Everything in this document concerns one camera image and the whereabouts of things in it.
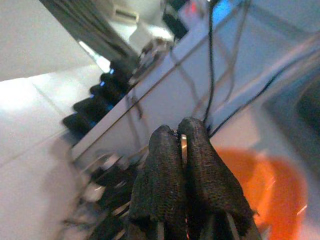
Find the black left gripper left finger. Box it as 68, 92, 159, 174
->
128, 124, 187, 240

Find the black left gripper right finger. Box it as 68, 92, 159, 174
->
177, 117, 258, 240

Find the orange plastic plate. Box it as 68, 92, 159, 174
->
213, 147, 310, 240

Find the black power strip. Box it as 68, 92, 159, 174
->
62, 62, 136, 146

